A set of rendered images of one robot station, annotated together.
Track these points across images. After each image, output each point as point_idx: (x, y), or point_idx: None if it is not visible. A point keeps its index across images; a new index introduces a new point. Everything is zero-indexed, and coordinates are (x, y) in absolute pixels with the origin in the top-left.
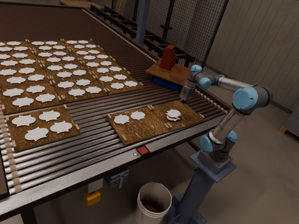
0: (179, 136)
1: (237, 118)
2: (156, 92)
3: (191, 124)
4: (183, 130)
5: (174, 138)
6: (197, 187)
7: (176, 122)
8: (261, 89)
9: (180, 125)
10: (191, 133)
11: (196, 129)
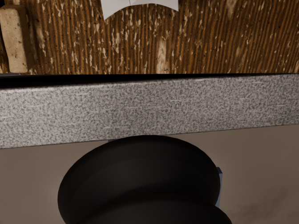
0: (71, 117)
1: None
2: None
3: (228, 73)
4: (143, 86)
5: (26, 123)
6: None
7: (135, 9)
8: None
9: (138, 54)
10: (176, 122)
11: (235, 104)
